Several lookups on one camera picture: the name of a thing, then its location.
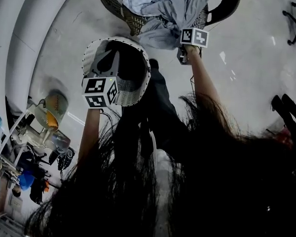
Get white metal shelving unit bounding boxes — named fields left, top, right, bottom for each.
left=0, top=0, right=79, bottom=123

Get white slatted laundry basket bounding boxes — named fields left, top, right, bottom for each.
left=81, top=36, right=151, bottom=108

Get small slatted basket orange lining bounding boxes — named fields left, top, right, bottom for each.
left=34, top=90, right=69, bottom=132

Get person's right forearm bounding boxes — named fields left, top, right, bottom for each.
left=185, top=45, right=222, bottom=113

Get grey clothes garment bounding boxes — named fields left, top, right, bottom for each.
left=138, top=0, right=210, bottom=51

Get blue plastic bag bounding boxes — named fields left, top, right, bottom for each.
left=18, top=170, right=35, bottom=191

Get person's left forearm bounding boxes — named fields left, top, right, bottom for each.
left=77, top=107, right=101, bottom=165

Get dark red blurry object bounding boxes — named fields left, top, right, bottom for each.
left=273, top=127, right=293, bottom=148

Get person's dark trousers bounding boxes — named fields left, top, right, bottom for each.
left=120, top=67, right=188, bottom=162

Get person's white shirt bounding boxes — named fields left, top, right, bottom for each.
left=150, top=129, right=178, bottom=232

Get brown wicker chair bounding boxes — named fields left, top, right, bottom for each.
left=96, top=0, right=242, bottom=37

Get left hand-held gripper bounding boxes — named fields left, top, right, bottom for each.
left=81, top=49, right=120, bottom=110

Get black strapped device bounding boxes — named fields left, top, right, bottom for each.
left=56, top=147, right=76, bottom=170

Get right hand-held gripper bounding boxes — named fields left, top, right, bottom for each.
left=177, top=27, right=210, bottom=66

